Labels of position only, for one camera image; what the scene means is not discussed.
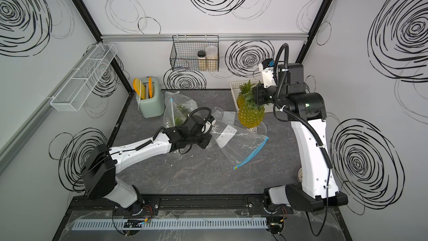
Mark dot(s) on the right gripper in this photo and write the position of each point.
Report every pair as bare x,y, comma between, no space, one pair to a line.
258,90

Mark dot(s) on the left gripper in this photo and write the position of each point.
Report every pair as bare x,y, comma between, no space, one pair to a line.
207,138

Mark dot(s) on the pineapple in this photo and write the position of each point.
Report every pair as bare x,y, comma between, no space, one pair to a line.
244,89
251,114

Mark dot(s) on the zip-top bag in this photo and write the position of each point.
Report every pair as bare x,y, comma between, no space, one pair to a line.
237,144
180,102
231,118
176,113

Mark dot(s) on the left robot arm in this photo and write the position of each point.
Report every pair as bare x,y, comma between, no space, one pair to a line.
100,170

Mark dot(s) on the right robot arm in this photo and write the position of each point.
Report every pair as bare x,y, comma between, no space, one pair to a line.
283,87

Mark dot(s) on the white plastic basket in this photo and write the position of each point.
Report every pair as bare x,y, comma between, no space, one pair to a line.
235,91

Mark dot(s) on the mint green toaster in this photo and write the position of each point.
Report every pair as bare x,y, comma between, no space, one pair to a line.
155,106

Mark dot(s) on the white lid jar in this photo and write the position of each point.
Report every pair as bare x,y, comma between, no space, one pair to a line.
211,58

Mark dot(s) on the orange toast slice right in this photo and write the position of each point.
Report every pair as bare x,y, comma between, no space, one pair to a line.
150,88

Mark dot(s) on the black lid spice jar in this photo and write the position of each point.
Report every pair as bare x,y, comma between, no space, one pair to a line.
201,60

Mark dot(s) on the yellow toast slice left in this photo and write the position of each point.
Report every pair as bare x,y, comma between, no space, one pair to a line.
139,88

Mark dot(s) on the white woven ball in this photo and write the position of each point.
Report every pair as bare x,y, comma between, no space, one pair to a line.
300,175

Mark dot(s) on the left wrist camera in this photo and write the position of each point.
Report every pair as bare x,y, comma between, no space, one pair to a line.
210,121

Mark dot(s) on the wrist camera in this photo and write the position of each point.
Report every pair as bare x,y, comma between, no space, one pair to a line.
266,68
210,121

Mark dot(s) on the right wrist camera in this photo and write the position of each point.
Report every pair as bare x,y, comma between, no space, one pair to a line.
266,68

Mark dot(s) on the black wire basket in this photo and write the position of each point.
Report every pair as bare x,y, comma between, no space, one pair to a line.
185,47

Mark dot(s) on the grey cable duct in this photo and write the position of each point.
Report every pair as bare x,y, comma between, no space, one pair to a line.
168,224

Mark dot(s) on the white wire shelf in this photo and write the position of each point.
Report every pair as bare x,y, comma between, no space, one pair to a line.
93,76

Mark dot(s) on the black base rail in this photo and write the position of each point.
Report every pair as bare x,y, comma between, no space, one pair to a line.
253,204

